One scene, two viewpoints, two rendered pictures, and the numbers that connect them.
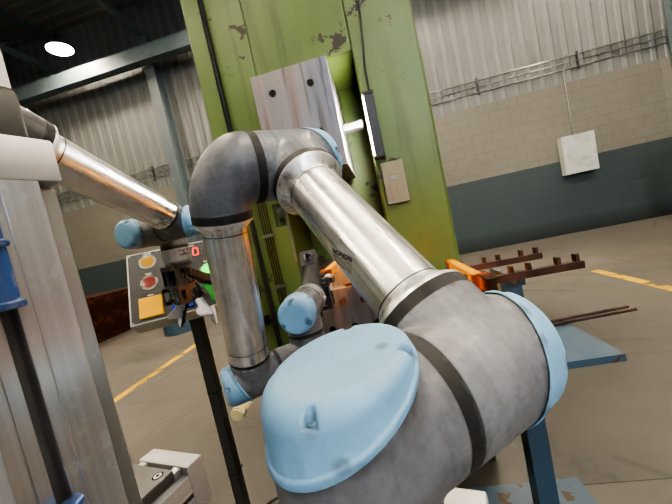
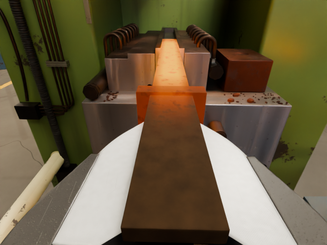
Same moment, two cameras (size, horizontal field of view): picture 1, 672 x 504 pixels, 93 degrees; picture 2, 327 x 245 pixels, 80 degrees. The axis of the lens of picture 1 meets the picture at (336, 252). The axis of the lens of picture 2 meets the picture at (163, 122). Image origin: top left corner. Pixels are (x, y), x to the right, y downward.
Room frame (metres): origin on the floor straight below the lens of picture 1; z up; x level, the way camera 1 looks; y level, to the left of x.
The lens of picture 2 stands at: (0.85, 0.07, 1.06)
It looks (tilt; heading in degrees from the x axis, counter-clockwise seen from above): 30 degrees down; 352
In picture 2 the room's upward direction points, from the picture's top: straight up
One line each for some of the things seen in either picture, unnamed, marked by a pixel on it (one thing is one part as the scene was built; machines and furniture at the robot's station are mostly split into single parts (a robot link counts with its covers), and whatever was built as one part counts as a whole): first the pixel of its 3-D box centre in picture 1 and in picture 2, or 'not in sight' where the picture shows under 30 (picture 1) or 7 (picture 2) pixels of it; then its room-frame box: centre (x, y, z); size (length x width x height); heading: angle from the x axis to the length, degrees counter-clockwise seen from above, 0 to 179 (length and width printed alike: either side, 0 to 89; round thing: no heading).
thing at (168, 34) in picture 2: not in sight; (169, 37); (1.44, -0.02, 0.99); 0.42 x 0.05 x 0.01; 171
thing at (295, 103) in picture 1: (319, 132); not in sight; (1.43, -0.04, 1.56); 0.42 x 0.39 x 0.40; 171
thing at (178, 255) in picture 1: (177, 256); not in sight; (0.94, 0.46, 1.15); 0.08 x 0.08 x 0.05
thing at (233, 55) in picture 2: not in sight; (238, 68); (1.27, -0.15, 0.95); 0.12 x 0.09 x 0.07; 171
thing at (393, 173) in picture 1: (394, 182); not in sight; (1.31, -0.30, 1.27); 0.09 x 0.02 x 0.17; 81
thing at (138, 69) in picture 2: (338, 267); (160, 50); (1.44, 0.00, 0.96); 0.42 x 0.20 x 0.09; 171
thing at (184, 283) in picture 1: (181, 283); not in sight; (0.93, 0.47, 1.07); 0.09 x 0.08 x 0.12; 156
